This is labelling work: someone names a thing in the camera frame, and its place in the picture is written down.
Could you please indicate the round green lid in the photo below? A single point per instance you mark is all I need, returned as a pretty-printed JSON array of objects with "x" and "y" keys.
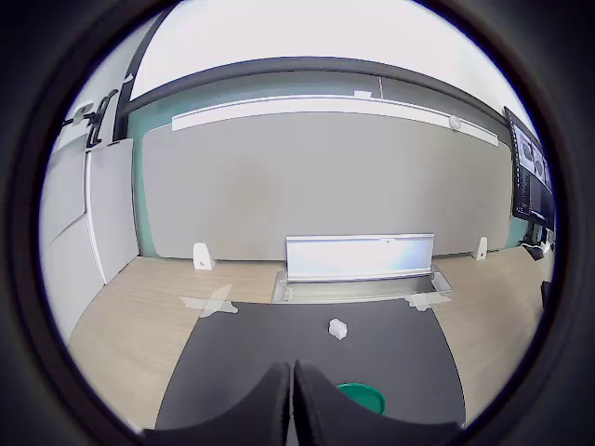
[{"x": 367, "y": 397}]

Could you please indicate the white side partition panel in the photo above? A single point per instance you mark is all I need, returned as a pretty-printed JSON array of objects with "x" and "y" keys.
[{"x": 111, "y": 209}]

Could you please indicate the white tape strip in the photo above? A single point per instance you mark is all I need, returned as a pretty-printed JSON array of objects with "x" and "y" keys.
[
  {"x": 218, "y": 297},
  {"x": 422, "y": 305},
  {"x": 195, "y": 303},
  {"x": 439, "y": 299}
]

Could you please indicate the white partition bracket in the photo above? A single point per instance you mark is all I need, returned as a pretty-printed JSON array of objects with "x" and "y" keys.
[
  {"x": 202, "y": 258},
  {"x": 481, "y": 251}
]

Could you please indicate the small white plastic terminal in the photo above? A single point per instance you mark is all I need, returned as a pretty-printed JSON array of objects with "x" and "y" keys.
[{"x": 338, "y": 329}]

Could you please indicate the black computer monitor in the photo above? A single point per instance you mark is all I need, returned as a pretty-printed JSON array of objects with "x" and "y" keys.
[{"x": 530, "y": 186}]

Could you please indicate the grey desk partition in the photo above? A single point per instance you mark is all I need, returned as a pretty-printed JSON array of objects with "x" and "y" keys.
[{"x": 325, "y": 186}]

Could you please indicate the small round white device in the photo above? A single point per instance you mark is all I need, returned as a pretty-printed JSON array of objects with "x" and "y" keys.
[{"x": 455, "y": 122}]

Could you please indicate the dark grey mat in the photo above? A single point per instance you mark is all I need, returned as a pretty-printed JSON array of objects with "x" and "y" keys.
[{"x": 279, "y": 334}]

